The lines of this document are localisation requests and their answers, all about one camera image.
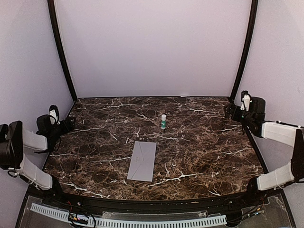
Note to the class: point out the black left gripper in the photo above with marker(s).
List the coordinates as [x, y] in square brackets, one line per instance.
[71, 127]

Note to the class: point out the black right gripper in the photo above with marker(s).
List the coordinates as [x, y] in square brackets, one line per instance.
[235, 108]

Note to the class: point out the white green glue stick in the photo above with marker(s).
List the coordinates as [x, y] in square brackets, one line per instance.
[163, 121]

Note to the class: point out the grey paper envelope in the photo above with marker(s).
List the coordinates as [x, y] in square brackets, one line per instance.
[142, 161]

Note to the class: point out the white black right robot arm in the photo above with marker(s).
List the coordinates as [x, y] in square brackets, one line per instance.
[251, 115]

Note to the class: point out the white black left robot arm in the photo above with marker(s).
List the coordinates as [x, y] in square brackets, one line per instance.
[14, 138]

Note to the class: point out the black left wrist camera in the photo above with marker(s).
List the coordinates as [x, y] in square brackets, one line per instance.
[54, 115]

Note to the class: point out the black left corner post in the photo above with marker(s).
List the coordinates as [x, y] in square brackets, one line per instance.
[60, 49]

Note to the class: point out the black corner post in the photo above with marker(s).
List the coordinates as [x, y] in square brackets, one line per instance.
[60, 49]
[245, 52]

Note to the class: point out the black front frame rail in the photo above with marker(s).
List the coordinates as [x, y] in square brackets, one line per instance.
[220, 204]

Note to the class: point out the white slotted cable duct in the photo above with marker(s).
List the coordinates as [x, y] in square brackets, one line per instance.
[131, 220]

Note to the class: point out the black right corner post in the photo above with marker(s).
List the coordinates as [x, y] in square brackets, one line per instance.
[245, 52]

